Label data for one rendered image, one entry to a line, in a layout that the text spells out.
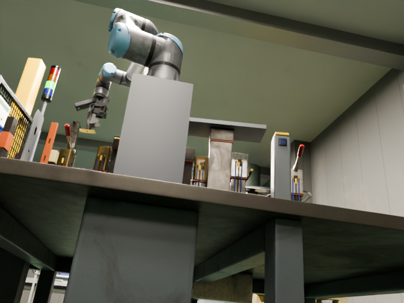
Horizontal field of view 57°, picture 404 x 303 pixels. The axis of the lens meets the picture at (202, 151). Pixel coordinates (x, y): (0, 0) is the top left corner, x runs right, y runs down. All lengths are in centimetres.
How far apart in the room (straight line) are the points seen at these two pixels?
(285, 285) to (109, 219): 47
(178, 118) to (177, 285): 50
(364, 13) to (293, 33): 67
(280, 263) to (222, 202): 21
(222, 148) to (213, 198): 63
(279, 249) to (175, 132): 46
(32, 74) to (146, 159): 190
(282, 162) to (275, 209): 61
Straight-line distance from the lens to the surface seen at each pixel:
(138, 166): 109
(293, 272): 101
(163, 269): 97
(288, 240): 102
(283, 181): 154
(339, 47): 405
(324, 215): 104
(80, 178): 93
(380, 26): 415
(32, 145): 214
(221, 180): 149
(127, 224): 99
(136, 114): 116
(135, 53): 134
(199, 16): 368
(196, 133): 165
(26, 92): 283
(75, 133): 187
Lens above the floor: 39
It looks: 25 degrees up
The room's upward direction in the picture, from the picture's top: 5 degrees clockwise
